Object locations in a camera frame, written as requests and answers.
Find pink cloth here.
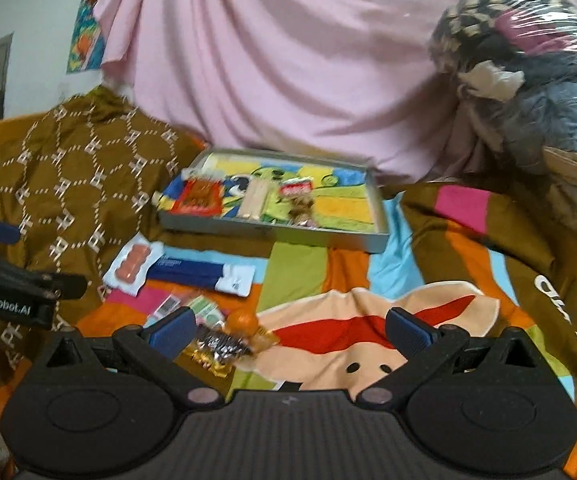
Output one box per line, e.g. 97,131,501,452
93,0,474,186

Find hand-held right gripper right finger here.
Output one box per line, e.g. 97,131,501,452
357,307,551,408

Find cartoon wall poster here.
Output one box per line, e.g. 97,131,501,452
68,0,114,73

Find red snack packet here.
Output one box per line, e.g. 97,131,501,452
176,172,224,216

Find sausage packet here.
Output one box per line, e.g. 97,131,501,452
103,241,164,296

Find dark blue packet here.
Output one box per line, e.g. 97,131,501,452
146,255,256,296

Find plastic bag of clothes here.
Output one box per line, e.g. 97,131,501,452
428,0,577,243

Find rice cracker bar packet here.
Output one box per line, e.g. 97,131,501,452
241,180,274,221

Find clear packet with red label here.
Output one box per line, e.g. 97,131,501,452
281,177,319,226

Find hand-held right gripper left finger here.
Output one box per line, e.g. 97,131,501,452
33,306,226,408

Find brown patterned blanket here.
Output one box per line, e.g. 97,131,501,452
0,87,209,396

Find orange snack packet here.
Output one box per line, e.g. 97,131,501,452
224,311,280,358

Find colourful cartoon bedsheet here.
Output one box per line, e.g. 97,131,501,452
0,180,577,480

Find green yellow snack packet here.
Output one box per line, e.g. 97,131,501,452
188,329,250,377

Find grey tray with cartoon drawing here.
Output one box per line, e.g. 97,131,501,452
157,147,389,254

